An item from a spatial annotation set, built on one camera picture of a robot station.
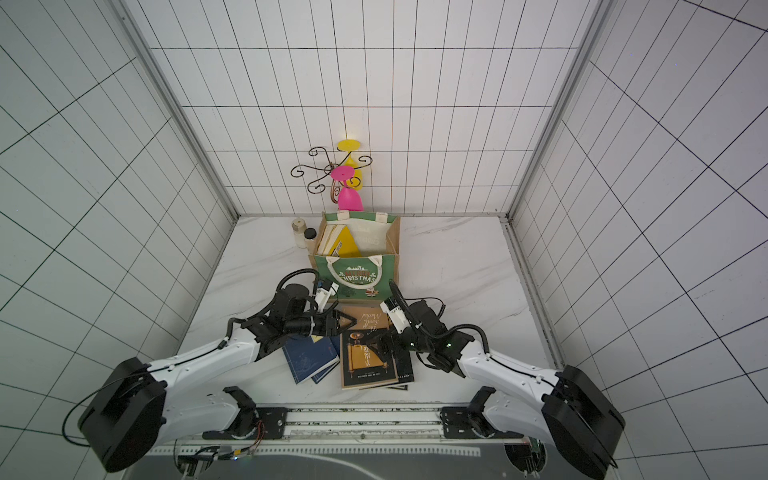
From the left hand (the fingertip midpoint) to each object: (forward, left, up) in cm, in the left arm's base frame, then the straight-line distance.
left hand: (348, 326), depth 80 cm
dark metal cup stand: (+32, +10, +22) cm, 40 cm away
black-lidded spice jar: (+34, +17, -1) cm, 38 cm away
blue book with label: (-6, +11, -6) cm, 14 cm away
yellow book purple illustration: (+23, +3, +6) cm, 24 cm away
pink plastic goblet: (+38, +2, +12) cm, 40 cm away
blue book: (-3, +3, -7) cm, 8 cm away
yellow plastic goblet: (+55, +3, +21) cm, 59 cm away
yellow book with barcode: (+28, 0, -3) cm, 29 cm away
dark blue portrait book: (-9, -15, -4) cm, 18 cm away
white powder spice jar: (+37, +21, 0) cm, 42 cm away
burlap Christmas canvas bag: (+14, -4, +2) cm, 15 cm away
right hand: (0, -8, -2) cm, 9 cm away
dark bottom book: (-9, -4, -2) cm, 10 cm away
